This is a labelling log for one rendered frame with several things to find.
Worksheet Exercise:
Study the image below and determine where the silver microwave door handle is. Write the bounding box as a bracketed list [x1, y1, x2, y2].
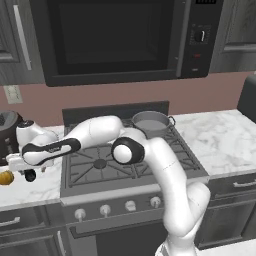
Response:
[175, 0, 193, 79]

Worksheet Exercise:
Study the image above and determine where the white wall socket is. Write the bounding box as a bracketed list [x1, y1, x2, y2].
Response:
[2, 84, 24, 105]

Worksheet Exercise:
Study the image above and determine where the dark grey countertop appliance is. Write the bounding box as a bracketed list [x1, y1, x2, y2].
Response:
[236, 74, 256, 125]

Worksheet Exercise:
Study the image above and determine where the silver base cupboard handle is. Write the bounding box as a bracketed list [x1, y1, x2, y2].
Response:
[56, 230, 67, 256]

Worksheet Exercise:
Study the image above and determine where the dark purple eggplant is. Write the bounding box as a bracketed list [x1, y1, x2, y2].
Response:
[24, 168, 37, 183]

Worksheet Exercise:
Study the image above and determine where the grey gas stove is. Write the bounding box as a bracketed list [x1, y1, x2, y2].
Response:
[59, 101, 211, 256]

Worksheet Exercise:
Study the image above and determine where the black microwave door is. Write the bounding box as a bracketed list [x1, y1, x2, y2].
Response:
[29, 0, 188, 88]

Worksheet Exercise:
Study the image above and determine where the grey drawer front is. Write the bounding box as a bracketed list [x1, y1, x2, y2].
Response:
[0, 205, 48, 235]
[207, 172, 256, 202]

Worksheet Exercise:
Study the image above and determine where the dark oven door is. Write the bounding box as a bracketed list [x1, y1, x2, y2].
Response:
[67, 215, 172, 256]

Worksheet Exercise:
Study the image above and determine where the grey base cupboard door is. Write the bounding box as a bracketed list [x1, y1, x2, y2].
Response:
[195, 199, 256, 250]
[0, 230, 65, 256]

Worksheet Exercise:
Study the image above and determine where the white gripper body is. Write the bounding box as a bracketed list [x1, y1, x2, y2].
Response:
[6, 153, 56, 174]

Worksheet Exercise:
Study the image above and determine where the yellow squash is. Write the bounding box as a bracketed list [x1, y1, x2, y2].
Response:
[0, 169, 15, 186]

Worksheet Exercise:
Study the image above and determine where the silver cupboard door handle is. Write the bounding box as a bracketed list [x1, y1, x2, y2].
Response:
[223, 43, 256, 53]
[12, 4, 33, 71]

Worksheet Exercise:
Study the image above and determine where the grey wall cupboard door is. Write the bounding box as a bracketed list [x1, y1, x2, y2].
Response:
[208, 0, 256, 74]
[0, 0, 46, 86]

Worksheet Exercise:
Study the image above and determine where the white stove knob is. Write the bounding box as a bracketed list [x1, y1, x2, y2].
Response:
[99, 204, 112, 218]
[149, 195, 162, 209]
[74, 208, 87, 222]
[124, 200, 137, 213]

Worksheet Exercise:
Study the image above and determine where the silver drawer handle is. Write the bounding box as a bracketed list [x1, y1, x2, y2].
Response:
[232, 179, 256, 189]
[0, 216, 21, 228]

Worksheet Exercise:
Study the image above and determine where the dark round countertop appliance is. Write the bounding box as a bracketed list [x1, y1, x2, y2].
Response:
[0, 110, 25, 167]

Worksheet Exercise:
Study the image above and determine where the grey cooking pot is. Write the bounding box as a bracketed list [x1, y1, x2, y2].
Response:
[130, 110, 177, 140]

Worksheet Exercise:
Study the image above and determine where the black microwave oven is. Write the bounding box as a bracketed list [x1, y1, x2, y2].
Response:
[29, 0, 225, 88]

